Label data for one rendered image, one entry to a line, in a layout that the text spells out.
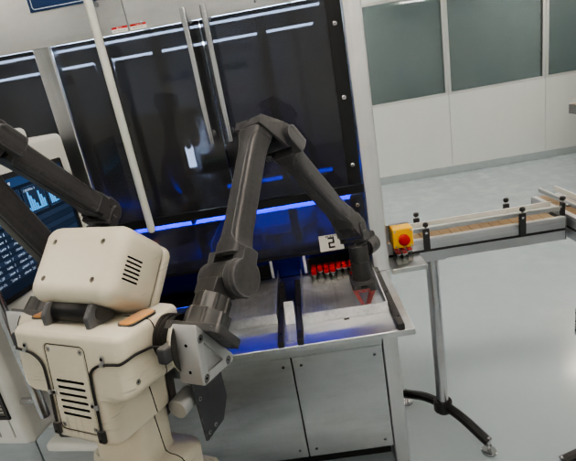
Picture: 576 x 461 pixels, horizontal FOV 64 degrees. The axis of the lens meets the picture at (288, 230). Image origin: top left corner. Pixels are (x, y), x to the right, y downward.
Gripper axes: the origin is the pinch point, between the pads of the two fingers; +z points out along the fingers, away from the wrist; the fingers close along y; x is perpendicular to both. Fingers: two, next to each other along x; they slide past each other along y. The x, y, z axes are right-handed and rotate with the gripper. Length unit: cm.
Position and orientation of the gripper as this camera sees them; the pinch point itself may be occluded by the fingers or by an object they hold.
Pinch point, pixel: (366, 305)
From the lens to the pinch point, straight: 143.2
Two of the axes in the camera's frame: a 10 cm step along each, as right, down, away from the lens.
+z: 1.7, 9.6, 2.3
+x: -9.9, 1.6, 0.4
